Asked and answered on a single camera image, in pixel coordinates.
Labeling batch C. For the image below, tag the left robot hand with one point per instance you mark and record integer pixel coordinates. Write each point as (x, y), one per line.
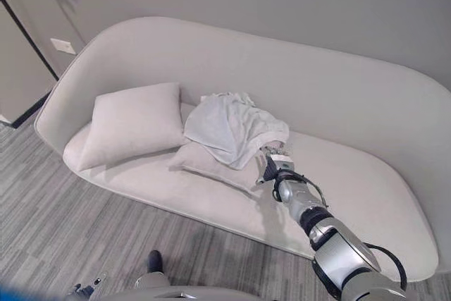
(86, 288)

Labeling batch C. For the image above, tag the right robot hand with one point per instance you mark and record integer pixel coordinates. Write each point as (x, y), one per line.
(269, 165)

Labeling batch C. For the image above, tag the white garment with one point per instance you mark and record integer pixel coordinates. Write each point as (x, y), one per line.
(229, 128)

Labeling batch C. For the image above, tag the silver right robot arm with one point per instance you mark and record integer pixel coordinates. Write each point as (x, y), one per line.
(327, 241)

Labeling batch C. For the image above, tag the light grey fabric sofa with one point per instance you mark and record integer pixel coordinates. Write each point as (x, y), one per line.
(352, 132)

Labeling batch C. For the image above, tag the flat grey cushion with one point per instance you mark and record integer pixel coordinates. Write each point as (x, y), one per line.
(208, 165)

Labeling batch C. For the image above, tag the silver robot leg dark foot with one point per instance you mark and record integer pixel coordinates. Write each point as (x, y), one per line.
(154, 269)

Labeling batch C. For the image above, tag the silver robot torso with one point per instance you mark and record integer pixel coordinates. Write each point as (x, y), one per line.
(169, 292)

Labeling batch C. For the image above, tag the large square grey cushion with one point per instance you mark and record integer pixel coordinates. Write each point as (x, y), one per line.
(134, 121)

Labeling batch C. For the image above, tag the black door frame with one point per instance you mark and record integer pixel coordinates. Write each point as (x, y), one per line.
(31, 43)

